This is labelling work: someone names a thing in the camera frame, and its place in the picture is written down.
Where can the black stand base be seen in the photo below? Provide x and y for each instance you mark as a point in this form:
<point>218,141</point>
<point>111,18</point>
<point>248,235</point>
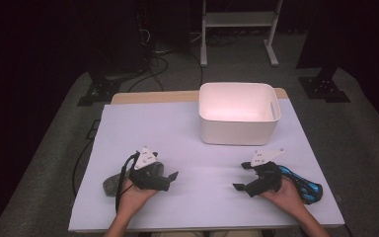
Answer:
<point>102,90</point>
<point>332,95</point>

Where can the white metal stand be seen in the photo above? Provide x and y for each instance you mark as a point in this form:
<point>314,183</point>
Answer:
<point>237,19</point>

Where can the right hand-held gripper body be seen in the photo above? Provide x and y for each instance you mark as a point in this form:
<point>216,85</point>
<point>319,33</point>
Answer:
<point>268,179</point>

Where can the person's right hand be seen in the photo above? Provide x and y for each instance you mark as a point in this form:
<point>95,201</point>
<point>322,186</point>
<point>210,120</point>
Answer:
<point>286,196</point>

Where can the grey fuzzy sock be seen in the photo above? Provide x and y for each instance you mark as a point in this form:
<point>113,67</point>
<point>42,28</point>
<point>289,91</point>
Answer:
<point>112,186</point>

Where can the white table mat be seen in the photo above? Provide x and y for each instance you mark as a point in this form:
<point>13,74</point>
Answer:
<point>177,131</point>

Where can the blue toy car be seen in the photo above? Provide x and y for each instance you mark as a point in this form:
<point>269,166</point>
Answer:
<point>309,191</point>

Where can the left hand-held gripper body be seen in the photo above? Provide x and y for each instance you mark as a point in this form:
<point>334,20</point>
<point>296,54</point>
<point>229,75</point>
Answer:
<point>148,177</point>

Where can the person's left hand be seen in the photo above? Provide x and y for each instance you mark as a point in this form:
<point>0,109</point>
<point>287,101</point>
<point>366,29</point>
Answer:
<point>130,199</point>

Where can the white plastic bin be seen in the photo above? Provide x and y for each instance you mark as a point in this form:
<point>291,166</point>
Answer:
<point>237,131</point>

